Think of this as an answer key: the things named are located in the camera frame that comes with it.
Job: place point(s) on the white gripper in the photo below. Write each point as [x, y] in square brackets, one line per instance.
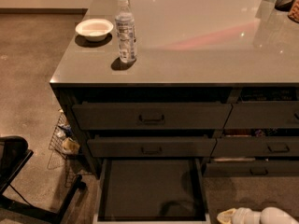
[247, 216]

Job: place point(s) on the drawer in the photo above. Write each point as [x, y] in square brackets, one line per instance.
[151, 191]
[264, 146]
[151, 116]
[257, 168]
[131, 147]
[250, 115]

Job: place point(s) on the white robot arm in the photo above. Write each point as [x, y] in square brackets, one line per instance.
[242, 215]

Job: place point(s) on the dark cabinet counter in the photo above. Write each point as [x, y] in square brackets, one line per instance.
[188, 51]

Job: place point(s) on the clear plastic water bottle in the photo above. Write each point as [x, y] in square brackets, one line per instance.
[125, 30]

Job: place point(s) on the white bowl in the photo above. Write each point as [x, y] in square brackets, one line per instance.
[94, 30]

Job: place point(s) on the wire basket with items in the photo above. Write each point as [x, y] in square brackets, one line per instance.
[60, 154]

